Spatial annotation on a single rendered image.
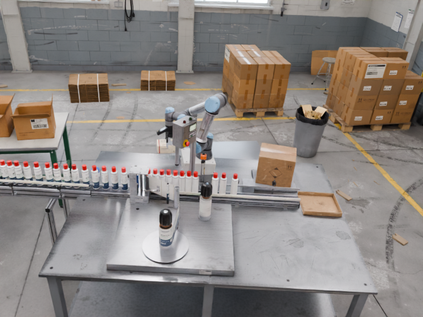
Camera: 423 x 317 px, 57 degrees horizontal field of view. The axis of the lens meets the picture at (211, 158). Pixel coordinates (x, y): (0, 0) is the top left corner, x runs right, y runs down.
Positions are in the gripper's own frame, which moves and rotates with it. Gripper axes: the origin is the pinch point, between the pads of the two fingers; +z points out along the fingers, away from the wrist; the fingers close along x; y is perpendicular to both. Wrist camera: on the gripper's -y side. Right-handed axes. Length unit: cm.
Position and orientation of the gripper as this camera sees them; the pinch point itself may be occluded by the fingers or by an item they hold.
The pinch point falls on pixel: (166, 144)
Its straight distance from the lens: 348.1
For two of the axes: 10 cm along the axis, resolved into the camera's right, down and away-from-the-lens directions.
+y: 9.8, -0.2, 1.9
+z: -0.9, 8.5, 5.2
